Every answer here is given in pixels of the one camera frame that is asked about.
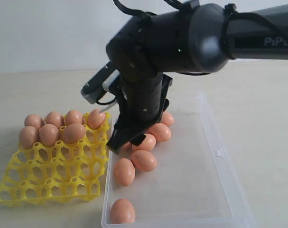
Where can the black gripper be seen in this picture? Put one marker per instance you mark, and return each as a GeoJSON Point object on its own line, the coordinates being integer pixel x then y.
{"type": "Point", "coordinates": [141, 104]}

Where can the brown egg slot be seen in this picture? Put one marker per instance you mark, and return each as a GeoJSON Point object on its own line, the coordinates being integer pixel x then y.
{"type": "Point", "coordinates": [73, 133]}
{"type": "Point", "coordinates": [49, 134]}
{"type": "Point", "coordinates": [95, 119]}
{"type": "Point", "coordinates": [34, 120]}
{"type": "Point", "coordinates": [74, 116]}
{"type": "Point", "coordinates": [28, 136]}
{"type": "Point", "coordinates": [55, 118]}

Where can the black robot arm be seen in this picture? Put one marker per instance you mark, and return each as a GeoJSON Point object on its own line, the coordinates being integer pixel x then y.
{"type": "Point", "coordinates": [193, 40]}

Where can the brown egg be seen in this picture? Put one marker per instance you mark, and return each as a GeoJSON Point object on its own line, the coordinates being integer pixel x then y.
{"type": "Point", "coordinates": [147, 144]}
{"type": "Point", "coordinates": [124, 172]}
{"type": "Point", "coordinates": [143, 160]}
{"type": "Point", "coordinates": [161, 132]}
{"type": "Point", "coordinates": [167, 119]}
{"type": "Point", "coordinates": [122, 211]}

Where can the brown egg centre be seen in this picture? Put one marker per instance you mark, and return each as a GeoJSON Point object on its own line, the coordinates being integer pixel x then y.
{"type": "Point", "coordinates": [143, 160]}

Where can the brown egg far back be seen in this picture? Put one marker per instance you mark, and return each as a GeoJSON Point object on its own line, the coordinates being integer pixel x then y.
{"type": "Point", "coordinates": [167, 119]}

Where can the brown egg left middle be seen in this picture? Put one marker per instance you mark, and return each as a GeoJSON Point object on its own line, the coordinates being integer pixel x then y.
{"type": "Point", "coordinates": [124, 172]}

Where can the yellow plastic egg tray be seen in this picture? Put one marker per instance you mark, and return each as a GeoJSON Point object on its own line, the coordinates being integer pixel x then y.
{"type": "Point", "coordinates": [59, 173]}

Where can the brown egg front left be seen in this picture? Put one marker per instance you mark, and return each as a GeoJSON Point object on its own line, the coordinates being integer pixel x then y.
{"type": "Point", "coordinates": [122, 211]}

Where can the clear plastic container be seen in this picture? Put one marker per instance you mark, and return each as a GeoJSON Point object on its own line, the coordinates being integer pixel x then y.
{"type": "Point", "coordinates": [194, 184]}

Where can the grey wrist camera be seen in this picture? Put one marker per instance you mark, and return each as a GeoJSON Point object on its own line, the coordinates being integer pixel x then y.
{"type": "Point", "coordinates": [100, 83]}

